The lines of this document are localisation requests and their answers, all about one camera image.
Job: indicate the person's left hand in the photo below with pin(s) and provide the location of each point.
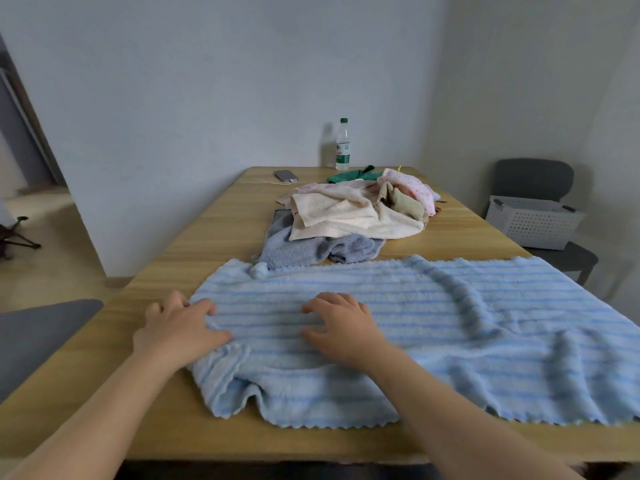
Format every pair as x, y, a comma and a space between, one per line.
180, 329

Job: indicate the person's right hand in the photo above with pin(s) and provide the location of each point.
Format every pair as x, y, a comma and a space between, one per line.
350, 334

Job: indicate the grey-blue towel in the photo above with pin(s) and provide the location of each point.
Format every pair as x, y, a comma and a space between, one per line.
300, 249

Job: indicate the light blue striped towel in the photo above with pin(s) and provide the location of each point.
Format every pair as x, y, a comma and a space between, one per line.
450, 344

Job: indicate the cream white towel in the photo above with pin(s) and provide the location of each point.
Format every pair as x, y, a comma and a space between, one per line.
350, 214

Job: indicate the tan brown towel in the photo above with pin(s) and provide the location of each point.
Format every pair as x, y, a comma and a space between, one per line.
407, 204

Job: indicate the green cloth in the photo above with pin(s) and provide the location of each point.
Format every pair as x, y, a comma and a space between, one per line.
350, 175

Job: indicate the pink dotted cloth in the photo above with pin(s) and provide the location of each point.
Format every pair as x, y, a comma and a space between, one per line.
415, 187

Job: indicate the lilac dotted white cloth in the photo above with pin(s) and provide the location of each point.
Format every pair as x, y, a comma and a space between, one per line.
435, 196

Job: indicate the white plastic basket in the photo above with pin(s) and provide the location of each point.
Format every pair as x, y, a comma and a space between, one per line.
535, 224

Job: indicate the person's right forearm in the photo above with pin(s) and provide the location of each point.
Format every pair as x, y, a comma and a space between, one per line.
465, 429

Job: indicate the person's left forearm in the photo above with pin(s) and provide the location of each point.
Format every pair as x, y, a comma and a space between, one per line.
90, 424

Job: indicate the wooden table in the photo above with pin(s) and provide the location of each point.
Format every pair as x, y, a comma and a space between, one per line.
150, 274

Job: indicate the grey chair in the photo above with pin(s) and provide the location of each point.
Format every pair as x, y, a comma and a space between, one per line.
35, 339
532, 177

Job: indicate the clear green-label water bottle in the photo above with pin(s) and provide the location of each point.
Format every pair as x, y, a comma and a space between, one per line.
343, 149

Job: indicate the black tripod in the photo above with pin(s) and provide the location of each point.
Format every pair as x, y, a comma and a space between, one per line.
15, 239

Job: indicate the dark door frame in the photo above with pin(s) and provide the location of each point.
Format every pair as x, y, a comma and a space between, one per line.
35, 128

